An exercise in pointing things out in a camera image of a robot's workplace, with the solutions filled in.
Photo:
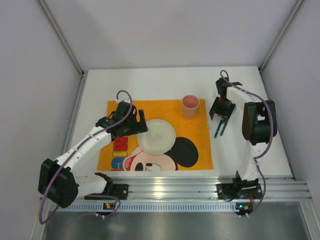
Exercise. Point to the slotted grey cable duct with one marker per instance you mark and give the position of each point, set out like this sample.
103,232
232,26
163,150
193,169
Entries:
157,207

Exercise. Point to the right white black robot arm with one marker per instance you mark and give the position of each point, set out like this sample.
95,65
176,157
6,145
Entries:
259,126

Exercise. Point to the aluminium mounting rail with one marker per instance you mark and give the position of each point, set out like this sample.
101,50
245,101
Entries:
187,188

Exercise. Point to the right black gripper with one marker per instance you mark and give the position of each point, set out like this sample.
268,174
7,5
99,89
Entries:
222,113

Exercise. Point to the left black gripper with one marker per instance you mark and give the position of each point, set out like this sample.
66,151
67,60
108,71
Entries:
136,124

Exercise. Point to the orange Mickey Mouse placemat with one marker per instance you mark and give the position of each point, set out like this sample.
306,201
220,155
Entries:
191,150

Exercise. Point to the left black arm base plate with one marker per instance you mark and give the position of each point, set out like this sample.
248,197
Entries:
111,191

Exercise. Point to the right aluminium frame post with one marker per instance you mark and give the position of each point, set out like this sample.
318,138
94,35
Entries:
298,4

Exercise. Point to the silver fork teal handle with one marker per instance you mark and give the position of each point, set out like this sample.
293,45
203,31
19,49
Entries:
222,126

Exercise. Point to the pink plastic cup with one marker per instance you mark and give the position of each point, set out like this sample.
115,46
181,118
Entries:
190,104

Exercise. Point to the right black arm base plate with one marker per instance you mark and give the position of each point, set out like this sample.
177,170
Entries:
229,192

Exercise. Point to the left aluminium frame post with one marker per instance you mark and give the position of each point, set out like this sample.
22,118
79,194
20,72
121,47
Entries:
82,76

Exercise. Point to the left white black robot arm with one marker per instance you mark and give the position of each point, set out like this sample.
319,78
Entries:
57,180

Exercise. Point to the cream round plate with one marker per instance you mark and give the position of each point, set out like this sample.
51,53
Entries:
158,139

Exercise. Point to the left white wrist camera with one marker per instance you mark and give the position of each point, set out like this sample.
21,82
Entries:
126,100

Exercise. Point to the aluminium frame post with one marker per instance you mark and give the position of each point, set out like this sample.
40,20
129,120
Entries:
298,4
82,76

